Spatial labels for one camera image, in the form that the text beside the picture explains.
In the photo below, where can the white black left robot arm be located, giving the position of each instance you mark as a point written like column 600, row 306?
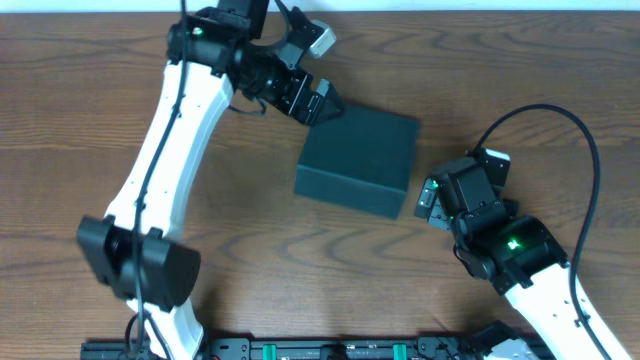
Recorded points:
column 135, row 248

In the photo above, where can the dark green box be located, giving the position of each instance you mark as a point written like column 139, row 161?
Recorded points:
column 362, row 160

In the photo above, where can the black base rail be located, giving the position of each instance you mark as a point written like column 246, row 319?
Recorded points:
column 429, row 347

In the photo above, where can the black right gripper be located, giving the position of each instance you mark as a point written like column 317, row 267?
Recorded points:
column 435, row 204

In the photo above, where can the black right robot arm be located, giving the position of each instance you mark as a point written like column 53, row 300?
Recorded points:
column 516, row 254

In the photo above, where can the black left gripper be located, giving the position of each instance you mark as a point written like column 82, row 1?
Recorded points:
column 306, row 98

